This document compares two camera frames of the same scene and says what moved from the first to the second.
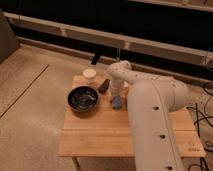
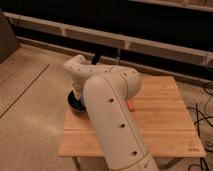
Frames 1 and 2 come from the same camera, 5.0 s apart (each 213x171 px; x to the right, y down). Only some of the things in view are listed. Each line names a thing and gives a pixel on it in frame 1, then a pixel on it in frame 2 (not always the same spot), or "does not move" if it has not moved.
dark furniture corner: x=9 y=42 does not move
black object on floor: x=95 y=59 does not move
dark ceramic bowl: x=83 y=98 does not move
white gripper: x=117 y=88 → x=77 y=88
